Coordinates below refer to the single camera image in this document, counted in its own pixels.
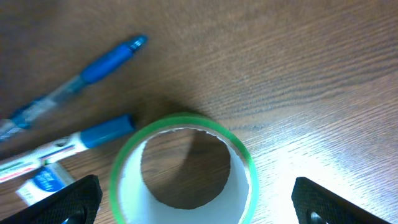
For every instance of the blue ballpoint pen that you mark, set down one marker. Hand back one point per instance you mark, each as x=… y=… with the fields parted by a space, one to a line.
x=23 y=118

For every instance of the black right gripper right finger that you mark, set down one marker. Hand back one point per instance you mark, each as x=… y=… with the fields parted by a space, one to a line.
x=316 y=204

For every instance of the blue white whiteboard marker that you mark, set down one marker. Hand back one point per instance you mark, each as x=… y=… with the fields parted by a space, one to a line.
x=65 y=147

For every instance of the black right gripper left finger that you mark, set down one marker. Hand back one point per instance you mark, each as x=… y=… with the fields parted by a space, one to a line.
x=77 y=203

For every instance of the white blue staples box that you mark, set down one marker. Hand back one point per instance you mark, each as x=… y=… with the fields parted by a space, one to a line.
x=47 y=181

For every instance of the green tape roll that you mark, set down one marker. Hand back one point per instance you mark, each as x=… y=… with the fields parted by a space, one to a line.
x=131 y=201

